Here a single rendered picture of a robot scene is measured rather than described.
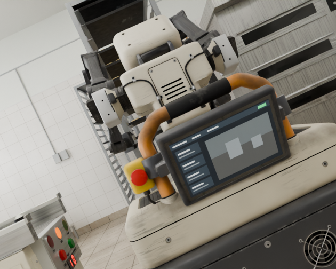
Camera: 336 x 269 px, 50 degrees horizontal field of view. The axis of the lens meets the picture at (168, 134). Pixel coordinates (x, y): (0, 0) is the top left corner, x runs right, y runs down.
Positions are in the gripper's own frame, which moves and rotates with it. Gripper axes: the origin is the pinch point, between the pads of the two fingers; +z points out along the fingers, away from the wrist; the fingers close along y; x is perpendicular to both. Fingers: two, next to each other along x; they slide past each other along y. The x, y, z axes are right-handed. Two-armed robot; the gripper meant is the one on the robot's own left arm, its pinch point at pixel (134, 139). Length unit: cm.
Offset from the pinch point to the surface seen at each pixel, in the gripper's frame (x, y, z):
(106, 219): 244, -81, 234
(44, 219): -12, -13, -89
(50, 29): 200, 198, 248
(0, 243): -24, -11, -115
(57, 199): -17, -9, -86
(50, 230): -25, -15, -101
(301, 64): -76, 0, 268
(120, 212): 223, -81, 244
